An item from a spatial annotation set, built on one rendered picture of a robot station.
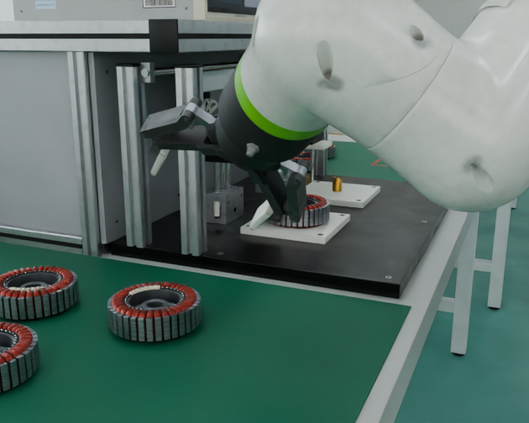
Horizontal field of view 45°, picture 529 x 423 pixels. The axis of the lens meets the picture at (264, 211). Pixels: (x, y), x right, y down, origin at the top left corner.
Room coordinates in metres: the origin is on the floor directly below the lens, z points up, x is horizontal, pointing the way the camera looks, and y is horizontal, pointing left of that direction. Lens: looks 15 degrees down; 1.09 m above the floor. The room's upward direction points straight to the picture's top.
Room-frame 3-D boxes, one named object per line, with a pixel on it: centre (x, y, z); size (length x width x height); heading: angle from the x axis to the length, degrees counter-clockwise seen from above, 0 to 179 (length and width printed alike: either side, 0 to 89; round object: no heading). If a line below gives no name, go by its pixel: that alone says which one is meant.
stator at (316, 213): (1.07, -0.06, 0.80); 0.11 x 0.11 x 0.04
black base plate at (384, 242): (1.19, -0.09, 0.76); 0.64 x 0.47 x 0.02; 157
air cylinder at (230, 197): (1.13, 0.08, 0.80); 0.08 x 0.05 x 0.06; 157
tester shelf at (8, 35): (1.31, 0.19, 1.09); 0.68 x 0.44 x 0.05; 157
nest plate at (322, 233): (1.07, -0.06, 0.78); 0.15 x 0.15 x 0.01; 67
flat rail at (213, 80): (1.22, -0.01, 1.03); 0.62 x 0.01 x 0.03; 157
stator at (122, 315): (0.72, 0.13, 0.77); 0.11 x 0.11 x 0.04
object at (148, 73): (1.25, 0.06, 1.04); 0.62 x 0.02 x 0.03; 157
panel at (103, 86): (1.28, 0.13, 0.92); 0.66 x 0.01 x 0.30; 157
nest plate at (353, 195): (1.29, -0.15, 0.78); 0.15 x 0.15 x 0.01; 67
